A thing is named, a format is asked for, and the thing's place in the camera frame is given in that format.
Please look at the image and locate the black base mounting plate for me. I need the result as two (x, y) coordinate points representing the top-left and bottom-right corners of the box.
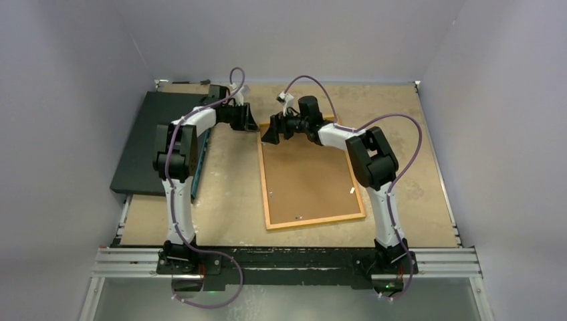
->
(156, 242), (418, 292)

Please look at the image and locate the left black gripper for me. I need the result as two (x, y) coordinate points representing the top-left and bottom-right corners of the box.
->
(223, 102), (259, 132)

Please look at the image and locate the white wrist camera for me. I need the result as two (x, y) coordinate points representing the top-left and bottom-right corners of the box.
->
(276, 91), (295, 116)
(229, 83), (249, 106)

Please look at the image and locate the aluminium rail frame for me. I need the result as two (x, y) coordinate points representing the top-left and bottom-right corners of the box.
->
(80, 247), (495, 320)

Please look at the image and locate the dark blue flat box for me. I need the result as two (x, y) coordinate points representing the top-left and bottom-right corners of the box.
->
(110, 92), (207, 197)

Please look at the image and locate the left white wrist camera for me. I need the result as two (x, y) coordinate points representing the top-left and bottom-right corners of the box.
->
(229, 83), (249, 106)

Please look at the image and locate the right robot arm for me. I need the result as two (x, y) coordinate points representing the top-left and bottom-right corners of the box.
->
(261, 92), (413, 272)

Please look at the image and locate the yellow picture frame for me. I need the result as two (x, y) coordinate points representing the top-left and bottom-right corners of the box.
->
(257, 116), (367, 231)

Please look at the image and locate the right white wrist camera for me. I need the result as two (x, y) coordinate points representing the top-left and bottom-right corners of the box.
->
(276, 91), (295, 116)

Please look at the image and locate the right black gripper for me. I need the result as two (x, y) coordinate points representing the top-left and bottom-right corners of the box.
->
(262, 106), (310, 144)

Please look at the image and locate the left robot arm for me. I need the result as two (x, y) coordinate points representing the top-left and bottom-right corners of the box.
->
(152, 83), (259, 274)

